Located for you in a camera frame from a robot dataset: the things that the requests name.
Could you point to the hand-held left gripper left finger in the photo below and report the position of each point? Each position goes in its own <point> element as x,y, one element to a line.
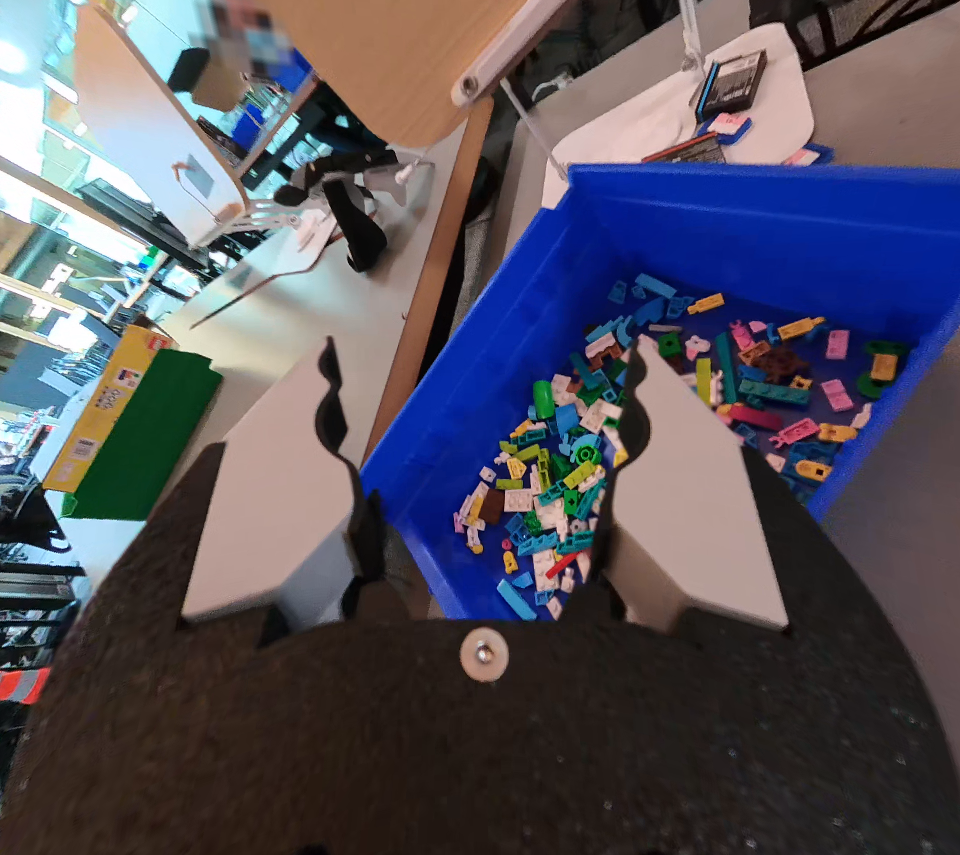
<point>277,495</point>

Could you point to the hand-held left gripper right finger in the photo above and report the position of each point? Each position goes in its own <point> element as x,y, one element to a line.
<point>697,510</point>

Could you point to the pile of mixed lego pieces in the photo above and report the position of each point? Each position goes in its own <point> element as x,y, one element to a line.
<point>555,472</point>

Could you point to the blue plastic bin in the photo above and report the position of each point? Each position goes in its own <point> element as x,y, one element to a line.
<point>675,225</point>

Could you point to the pink and blue lego piece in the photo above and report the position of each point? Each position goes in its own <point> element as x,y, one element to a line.
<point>810,157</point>
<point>731,126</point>

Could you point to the green box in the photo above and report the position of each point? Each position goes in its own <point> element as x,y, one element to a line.
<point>142,442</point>

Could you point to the yellow cardboard box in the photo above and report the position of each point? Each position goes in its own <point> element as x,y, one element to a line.
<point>105,405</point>

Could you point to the black and white device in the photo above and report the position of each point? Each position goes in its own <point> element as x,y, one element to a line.
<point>360,225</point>

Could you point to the black booklet with red edge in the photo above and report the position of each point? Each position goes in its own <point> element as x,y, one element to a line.
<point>686,151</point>

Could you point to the wooden panel with rounded corner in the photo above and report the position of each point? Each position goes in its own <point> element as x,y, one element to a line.
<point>142,120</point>

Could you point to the small black box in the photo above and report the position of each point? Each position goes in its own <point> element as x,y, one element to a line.
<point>735,82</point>

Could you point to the wooden board with white edge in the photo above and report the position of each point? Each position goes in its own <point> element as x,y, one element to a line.
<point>390,0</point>

